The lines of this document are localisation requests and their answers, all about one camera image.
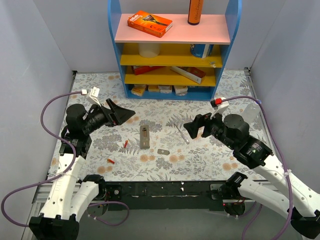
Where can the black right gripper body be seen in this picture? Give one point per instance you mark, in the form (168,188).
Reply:
(205,125)

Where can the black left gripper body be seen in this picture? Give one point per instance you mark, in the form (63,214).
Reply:
(111,116)

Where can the thin metal screwdriver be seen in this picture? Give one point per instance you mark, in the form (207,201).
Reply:
(182,135)

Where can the grey remote control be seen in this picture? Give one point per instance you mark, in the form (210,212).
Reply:
(144,137)

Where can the red yellow battery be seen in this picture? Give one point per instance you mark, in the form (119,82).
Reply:
(125,144)
(110,161)

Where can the grey battery cover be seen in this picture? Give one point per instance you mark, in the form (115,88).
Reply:
(163,152)

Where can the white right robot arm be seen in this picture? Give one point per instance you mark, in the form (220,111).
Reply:
(293,198)

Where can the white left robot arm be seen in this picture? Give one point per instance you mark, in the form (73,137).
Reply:
(59,218)

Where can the yellow soap box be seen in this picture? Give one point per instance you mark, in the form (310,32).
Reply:
(139,89)

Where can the white soap box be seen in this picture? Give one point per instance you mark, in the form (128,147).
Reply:
(180,90)

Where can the clear plastic water bottle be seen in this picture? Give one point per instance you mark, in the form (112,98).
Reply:
(251,112)

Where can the floral tablecloth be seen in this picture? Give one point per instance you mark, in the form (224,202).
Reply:
(203,159)

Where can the red white long box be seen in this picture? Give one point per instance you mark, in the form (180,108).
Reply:
(192,73)

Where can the red box left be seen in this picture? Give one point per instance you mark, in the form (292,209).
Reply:
(141,69)

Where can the blue white can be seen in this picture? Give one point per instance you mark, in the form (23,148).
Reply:
(201,50)

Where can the white cup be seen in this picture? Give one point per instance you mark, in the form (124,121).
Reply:
(149,50)

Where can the blue shelf unit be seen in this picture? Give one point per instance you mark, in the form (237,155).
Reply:
(219,30)

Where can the orange razor box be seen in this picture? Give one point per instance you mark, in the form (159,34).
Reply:
(149,23)

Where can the orange bottle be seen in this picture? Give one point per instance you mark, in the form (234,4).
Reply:
(195,11)

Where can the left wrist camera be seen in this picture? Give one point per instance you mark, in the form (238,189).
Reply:
(93,96)

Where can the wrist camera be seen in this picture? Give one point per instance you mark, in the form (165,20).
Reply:
(93,96)
(219,105)

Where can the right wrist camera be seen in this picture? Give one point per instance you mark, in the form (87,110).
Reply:
(219,105)

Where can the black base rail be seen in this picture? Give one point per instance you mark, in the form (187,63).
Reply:
(171,195)

